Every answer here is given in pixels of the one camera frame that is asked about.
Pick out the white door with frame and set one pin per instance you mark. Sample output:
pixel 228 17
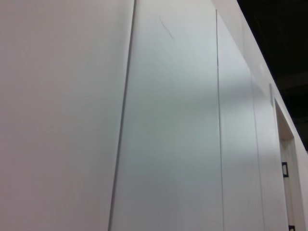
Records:
pixel 287 168

